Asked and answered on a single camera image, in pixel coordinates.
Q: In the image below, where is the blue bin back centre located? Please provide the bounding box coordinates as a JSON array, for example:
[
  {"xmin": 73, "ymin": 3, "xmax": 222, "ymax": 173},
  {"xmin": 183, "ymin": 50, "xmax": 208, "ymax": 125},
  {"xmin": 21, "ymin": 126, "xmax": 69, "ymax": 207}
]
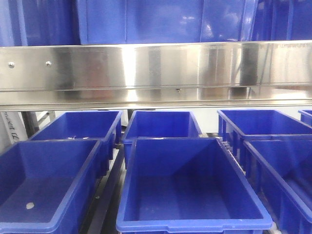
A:
[{"xmin": 122, "ymin": 110, "xmax": 202, "ymax": 166}]

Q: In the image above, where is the upper blue bin right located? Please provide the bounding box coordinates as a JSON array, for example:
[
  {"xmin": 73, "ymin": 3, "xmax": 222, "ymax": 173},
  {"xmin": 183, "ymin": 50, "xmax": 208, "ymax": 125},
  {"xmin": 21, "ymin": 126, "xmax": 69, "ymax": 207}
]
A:
[{"xmin": 252, "ymin": 0, "xmax": 312, "ymax": 41}]

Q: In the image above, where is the upper blue bin centre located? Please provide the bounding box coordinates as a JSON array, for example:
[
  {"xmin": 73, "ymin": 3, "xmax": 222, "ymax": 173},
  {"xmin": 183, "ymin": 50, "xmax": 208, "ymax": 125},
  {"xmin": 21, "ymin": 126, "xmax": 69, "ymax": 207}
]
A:
[{"xmin": 76, "ymin": 0, "xmax": 258, "ymax": 44}]

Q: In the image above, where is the blue bin front right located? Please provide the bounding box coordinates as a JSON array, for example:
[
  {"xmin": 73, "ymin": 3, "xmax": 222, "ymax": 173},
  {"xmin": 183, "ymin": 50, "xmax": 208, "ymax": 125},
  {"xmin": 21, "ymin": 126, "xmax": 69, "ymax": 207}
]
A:
[{"xmin": 244, "ymin": 140, "xmax": 312, "ymax": 234}]

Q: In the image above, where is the blue bin back left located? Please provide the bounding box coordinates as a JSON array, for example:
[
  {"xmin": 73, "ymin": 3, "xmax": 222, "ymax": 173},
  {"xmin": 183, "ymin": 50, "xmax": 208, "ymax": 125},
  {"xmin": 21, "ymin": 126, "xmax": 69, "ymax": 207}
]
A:
[{"xmin": 29, "ymin": 111, "xmax": 122, "ymax": 174}]

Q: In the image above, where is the upper blue bin left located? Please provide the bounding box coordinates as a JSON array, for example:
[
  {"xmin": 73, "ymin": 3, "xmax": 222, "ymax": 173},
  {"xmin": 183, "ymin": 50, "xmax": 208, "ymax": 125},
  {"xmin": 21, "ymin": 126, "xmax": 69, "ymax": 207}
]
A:
[{"xmin": 0, "ymin": 0, "xmax": 80, "ymax": 47}]

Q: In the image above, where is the blue bin back right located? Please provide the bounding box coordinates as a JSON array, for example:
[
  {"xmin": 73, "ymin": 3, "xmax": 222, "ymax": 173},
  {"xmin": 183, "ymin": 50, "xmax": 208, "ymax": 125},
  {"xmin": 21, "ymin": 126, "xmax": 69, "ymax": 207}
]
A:
[{"xmin": 217, "ymin": 109, "xmax": 312, "ymax": 168}]

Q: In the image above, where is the blue bin front left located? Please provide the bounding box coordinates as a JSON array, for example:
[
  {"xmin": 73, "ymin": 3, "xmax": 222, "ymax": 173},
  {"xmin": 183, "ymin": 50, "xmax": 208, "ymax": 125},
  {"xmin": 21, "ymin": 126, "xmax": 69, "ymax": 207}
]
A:
[{"xmin": 0, "ymin": 140, "xmax": 101, "ymax": 234}]

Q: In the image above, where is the blue bin far right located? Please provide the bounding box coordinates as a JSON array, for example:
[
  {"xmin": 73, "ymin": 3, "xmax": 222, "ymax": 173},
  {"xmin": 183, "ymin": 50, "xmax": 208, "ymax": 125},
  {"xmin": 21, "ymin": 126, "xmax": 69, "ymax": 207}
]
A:
[{"xmin": 298, "ymin": 110, "xmax": 312, "ymax": 126}]

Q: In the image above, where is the blue bin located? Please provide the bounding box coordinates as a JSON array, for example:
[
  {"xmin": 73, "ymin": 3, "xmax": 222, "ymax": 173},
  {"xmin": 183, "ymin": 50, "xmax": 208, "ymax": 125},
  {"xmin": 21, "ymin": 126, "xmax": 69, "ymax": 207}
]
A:
[
  {"xmin": 29, "ymin": 111, "xmax": 122, "ymax": 174},
  {"xmin": 0, "ymin": 0, "xmax": 80, "ymax": 47},
  {"xmin": 76, "ymin": 0, "xmax": 258, "ymax": 44},
  {"xmin": 252, "ymin": 0, "xmax": 312, "ymax": 41},
  {"xmin": 116, "ymin": 137, "xmax": 273, "ymax": 234},
  {"xmin": 122, "ymin": 110, "xmax": 202, "ymax": 166},
  {"xmin": 217, "ymin": 109, "xmax": 312, "ymax": 168},
  {"xmin": 298, "ymin": 110, "xmax": 312, "ymax": 126},
  {"xmin": 0, "ymin": 140, "xmax": 101, "ymax": 234},
  {"xmin": 244, "ymin": 140, "xmax": 312, "ymax": 234}
]

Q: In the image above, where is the blue bin front centre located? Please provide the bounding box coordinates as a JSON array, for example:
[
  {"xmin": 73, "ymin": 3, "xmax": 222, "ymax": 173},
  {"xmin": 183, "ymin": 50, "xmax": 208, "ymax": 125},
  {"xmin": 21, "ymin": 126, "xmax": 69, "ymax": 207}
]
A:
[{"xmin": 116, "ymin": 137, "xmax": 273, "ymax": 234}]

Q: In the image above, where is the stainless steel rack front rail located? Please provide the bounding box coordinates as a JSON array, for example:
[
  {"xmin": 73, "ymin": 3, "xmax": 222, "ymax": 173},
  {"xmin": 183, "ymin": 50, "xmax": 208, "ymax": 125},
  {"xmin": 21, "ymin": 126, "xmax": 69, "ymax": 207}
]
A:
[{"xmin": 0, "ymin": 40, "xmax": 312, "ymax": 111}]

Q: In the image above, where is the white labelled post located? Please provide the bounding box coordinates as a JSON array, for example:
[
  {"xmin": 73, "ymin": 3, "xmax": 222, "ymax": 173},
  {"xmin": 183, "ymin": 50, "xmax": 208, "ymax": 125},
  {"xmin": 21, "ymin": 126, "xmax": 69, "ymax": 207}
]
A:
[{"xmin": 0, "ymin": 112, "xmax": 28, "ymax": 152}]

